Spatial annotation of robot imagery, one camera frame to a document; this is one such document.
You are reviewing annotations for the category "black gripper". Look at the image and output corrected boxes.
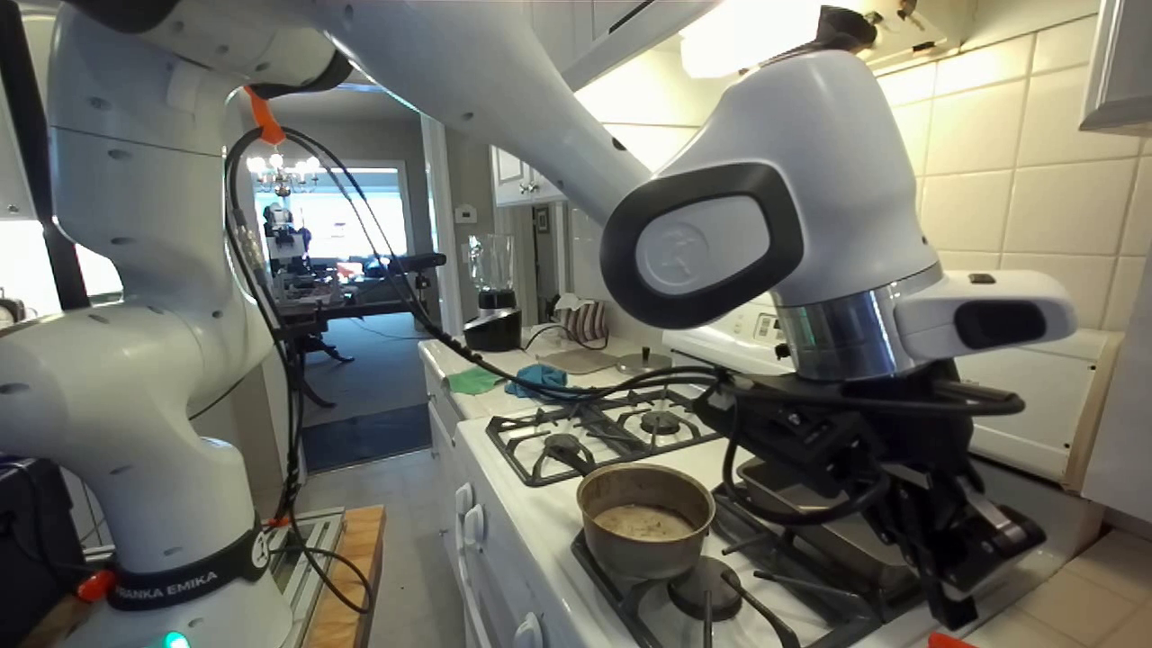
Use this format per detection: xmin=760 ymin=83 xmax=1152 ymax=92
xmin=834 ymin=373 xmax=986 ymax=638

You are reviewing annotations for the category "black baking pan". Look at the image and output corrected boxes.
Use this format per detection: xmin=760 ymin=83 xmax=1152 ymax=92
xmin=735 ymin=449 xmax=1053 ymax=605

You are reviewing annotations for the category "black burner grate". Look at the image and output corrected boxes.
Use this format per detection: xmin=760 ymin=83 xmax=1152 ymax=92
xmin=568 ymin=478 xmax=1002 ymax=648
xmin=482 ymin=392 xmax=735 ymax=490

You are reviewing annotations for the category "metal saucepan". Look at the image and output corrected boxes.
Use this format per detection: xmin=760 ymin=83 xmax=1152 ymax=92
xmin=572 ymin=462 xmax=722 ymax=589

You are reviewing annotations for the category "metal lid black knob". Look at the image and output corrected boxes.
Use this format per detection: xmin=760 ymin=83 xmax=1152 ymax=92
xmin=616 ymin=342 xmax=674 ymax=378

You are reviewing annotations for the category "white gas stove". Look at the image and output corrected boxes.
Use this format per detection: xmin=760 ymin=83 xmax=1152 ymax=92
xmin=449 ymin=283 xmax=1126 ymax=648

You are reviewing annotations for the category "striped dish rack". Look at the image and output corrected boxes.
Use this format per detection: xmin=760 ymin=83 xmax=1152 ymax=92
xmin=554 ymin=295 xmax=611 ymax=352

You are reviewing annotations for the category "blue cloth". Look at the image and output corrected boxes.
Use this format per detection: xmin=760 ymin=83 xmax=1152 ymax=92
xmin=500 ymin=361 xmax=579 ymax=406

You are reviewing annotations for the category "green sponge cloth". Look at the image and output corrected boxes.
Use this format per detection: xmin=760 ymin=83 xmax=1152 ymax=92
xmin=442 ymin=364 xmax=513 ymax=398

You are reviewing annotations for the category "black base blender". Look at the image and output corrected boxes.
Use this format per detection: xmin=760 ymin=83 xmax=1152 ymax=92
xmin=456 ymin=227 xmax=526 ymax=356

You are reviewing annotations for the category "white range hood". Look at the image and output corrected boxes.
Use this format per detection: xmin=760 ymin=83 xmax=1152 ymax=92
xmin=560 ymin=0 xmax=981 ymax=130

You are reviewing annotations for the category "wooden board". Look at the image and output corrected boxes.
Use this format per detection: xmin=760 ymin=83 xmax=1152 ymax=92
xmin=294 ymin=499 xmax=394 ymax=648

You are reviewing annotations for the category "dark dining table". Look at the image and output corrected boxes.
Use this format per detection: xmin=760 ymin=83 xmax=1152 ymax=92
xmin=268 ymin=274 xmax=434 ymax=413

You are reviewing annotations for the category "crystal chandelier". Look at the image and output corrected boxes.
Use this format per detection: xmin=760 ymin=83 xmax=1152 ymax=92
xmin=242 ymin=146 xmax=324 ymax=200

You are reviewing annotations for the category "black bag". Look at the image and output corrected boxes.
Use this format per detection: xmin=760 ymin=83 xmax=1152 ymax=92
xmin=0 ymin=449 xmax=92 ymax=648

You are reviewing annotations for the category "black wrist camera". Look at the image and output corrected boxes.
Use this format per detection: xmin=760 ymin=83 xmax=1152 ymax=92
xmin=716 ymin=392 xmax=894 ymax=487

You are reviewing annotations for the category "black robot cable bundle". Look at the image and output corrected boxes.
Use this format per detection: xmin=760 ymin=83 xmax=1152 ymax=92
xmin=220 ymin=120 xmax=1029 ymax=620

